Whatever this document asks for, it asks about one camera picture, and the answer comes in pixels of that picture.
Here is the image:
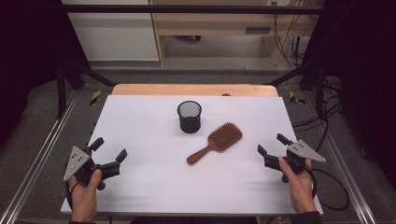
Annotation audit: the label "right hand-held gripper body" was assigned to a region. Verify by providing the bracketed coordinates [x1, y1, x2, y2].
[264, 139, 327, 175]

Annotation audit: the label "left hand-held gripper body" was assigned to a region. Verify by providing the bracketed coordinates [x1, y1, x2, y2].
[64, 146, 121, 191]

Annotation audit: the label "brown wooden paddle hairbrush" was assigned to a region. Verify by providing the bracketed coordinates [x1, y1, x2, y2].
[186, 121, 244, 165]

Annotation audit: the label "black mesh cup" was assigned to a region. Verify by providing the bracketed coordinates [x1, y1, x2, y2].
[177, 100, 203, 134]

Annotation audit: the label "person's left hand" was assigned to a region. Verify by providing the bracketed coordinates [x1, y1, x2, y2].
[68, 169, 103, 222]

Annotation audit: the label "person's right hand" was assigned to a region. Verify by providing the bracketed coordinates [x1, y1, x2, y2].
[278, 157, 317, 215]

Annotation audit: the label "white table mat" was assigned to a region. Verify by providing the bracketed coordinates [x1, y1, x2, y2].
[60, 94, 324, 217]

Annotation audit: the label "yellow black tape strip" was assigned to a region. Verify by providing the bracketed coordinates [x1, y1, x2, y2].
[288, 91, 307, 105]
[89, 90, 103, 106]

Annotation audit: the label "black metal stand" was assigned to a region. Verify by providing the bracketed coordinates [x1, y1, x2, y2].
[55, 58, 117, 119]
[263, 60, 328, 117]

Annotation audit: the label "person's dark clothing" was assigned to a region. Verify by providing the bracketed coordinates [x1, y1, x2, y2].
[130, 216, 260, 224]

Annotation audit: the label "black curtain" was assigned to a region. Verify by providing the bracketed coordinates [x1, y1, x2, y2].
[302, 0, 396, 189]
[0, 0, 92, 147]

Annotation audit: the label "white cabinet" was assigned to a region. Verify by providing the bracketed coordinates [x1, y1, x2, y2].
[61, 0, 160, 62]

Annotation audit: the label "light wooden desk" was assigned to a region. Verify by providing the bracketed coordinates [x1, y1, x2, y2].
[148, 0, 325, 67]

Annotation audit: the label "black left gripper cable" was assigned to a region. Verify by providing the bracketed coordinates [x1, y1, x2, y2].
[63, 179, 75, 210]

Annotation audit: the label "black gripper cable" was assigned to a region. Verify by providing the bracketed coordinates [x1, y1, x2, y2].
[63, 179, 75, 210]
[306, 166, 350, 212]

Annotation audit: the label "black floor cables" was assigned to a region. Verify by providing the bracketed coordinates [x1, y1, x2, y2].
[291, 77, 344, 154]

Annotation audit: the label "aluminium rail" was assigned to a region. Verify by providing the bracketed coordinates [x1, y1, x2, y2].
[0, 89, 79, 224]
[302, 92, 378, 224]

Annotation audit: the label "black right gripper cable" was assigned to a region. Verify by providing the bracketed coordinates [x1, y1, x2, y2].
[306, 166, 350, 212]

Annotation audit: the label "hanging desk cables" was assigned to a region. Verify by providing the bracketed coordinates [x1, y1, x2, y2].
[272, 1, 319, 69]

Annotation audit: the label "black horizontal frame bar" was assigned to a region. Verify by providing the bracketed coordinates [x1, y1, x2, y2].
[61, 4, 325, 15]

